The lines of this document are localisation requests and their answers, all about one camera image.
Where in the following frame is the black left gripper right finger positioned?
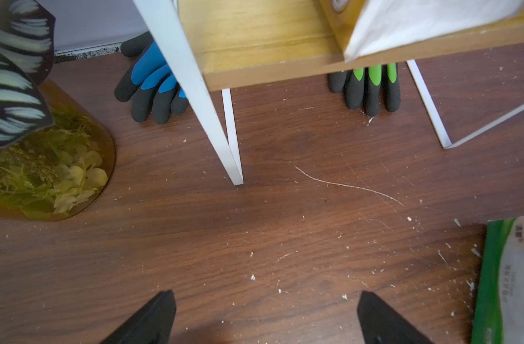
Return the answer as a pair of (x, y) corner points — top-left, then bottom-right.
(357, 291), (433, 344)

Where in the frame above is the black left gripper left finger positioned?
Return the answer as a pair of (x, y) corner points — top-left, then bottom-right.
(101, 290), (177, 344)

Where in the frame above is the white green tissue pack left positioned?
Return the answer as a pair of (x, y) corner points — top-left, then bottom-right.
(471, 216), (524, 343)

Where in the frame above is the potted artificial plant amber vase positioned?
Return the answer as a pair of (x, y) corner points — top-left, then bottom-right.
(0, 1), (116, 222)

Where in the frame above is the green black work glove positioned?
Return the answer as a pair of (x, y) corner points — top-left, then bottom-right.
(328, 63), (401, 118)

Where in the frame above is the blue grey work glove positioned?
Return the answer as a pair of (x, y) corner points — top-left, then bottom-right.
(114, 32), (189, 124)

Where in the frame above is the white frame wooden shelf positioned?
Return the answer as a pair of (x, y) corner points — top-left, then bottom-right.
(135, 1), (524, 185)

